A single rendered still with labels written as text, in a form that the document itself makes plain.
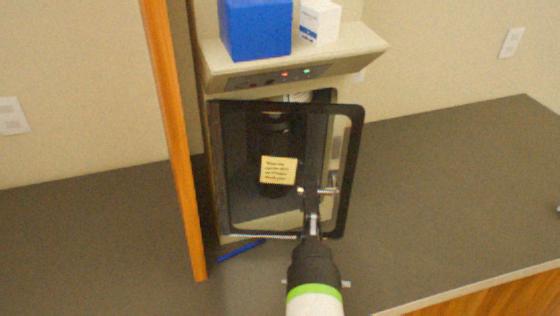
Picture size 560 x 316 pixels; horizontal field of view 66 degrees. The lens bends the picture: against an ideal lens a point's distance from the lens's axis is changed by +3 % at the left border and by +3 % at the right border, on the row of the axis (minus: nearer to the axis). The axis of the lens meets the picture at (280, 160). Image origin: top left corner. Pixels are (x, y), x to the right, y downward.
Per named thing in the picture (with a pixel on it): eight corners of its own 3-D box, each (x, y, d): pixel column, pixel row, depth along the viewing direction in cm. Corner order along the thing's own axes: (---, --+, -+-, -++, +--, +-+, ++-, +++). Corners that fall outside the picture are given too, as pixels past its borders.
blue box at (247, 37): (219, 38, 75) (215, -16, 69) (273, 32, 77) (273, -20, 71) (233, 63, 67) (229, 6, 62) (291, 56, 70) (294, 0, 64)
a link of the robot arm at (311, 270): (281, 282, 67) (280, 313, 73) (355, 285, 67) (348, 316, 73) (282, 251, 72) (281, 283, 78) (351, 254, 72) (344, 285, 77)
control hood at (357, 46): (202, 89, 80) (196, 39, 74) (354, 67, 89) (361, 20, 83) (214, 122, 72) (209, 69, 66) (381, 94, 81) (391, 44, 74)
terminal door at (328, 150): (223, 233, 107) (210, 98, 82) (342, 238, 107) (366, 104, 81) (222, 236, 107) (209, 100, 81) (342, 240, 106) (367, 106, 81)
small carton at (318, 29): (298, 37, 76) (300, 3, 72) (319, 31, 78) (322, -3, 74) (316, 47, 73) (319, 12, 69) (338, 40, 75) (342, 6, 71)
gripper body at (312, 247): (331, 285, 77) (328, 244, 84) (336, 256, 72) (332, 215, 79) (290, 283, 77) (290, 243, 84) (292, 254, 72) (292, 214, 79)
